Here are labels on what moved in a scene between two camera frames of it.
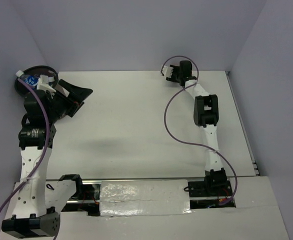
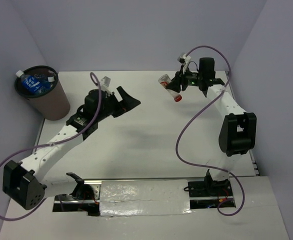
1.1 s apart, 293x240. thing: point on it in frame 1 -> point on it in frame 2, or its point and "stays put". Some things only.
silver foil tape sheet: (144, 197) stays put
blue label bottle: (31, 80) stays put
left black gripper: (76, 94) -> (127, 103)
